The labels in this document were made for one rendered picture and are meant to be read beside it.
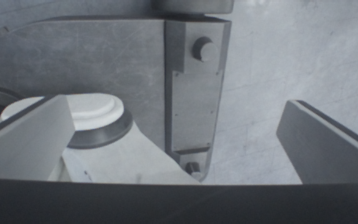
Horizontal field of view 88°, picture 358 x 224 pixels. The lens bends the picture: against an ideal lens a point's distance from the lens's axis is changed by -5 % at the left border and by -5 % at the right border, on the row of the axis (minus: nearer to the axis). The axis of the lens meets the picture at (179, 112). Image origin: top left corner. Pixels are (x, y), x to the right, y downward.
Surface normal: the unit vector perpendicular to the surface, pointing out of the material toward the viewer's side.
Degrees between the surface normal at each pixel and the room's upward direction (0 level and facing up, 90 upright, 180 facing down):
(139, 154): 90
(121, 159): 90
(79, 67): 0
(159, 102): 0
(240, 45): 0
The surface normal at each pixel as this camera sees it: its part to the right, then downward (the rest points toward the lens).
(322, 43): 0.21, 0.51
